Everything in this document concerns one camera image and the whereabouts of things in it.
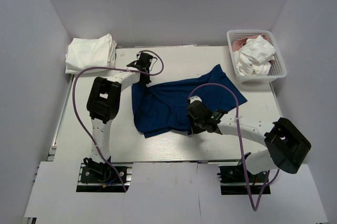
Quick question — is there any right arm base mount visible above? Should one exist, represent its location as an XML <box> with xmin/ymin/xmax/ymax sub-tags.
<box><xmin>217</xmin><ymin>166</ymin><xmax>269</xmax><ymax>196</ymax></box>

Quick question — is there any blue Mickey print t-shirt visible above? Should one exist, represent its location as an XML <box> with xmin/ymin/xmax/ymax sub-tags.
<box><xmin>132</xmin><ymin>64</ymin><xmax>247</xmax><ymax>138</ymax></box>

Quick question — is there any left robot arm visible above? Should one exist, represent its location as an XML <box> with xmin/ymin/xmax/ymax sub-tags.
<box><xmin>86</xmin><ymin>58</ymin><xmax>152</xmax><ymax>181</ymax></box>

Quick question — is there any white plastic basket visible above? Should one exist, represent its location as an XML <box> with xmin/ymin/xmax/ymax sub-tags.
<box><xmin>226</xmin><ymin>29</ymin><xmax>287</xmax><ymax>83</ymax></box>

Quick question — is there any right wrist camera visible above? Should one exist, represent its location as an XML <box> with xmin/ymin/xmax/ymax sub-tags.
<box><xmin>187</xmin><ymin>96</ymin><xmax>202</xmax><ymax>104</ymax></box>

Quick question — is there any folded white t-shirt stack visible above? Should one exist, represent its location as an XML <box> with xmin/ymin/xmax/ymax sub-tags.
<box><xmin>65</xmin><ymin>34</ymin><xmax>117</xmax><ymax>74</ymax></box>

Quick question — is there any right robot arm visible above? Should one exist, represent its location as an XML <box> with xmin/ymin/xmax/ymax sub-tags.
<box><xmin>187</xmin><ymin>100</ymin><xmax>311</xmax><ymax>181</ymax></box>

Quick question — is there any pink t-shirt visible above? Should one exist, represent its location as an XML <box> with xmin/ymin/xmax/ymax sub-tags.
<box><xmin>231</xmin><ymin>35</ymin><xmax>271</xmax><ymax>52</ymax></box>

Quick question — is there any crumpled white t-shirt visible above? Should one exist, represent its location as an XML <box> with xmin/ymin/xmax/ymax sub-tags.
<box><xmin>233</xmin><ymin>44</ymin><xmax>276</xmax><ymax>76</ymax></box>

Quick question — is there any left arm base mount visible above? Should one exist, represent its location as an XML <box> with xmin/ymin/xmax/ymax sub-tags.
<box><xmin>76</xmin><ymin>158</ymin><xmax>132</xmax><ymax>193</ymax></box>

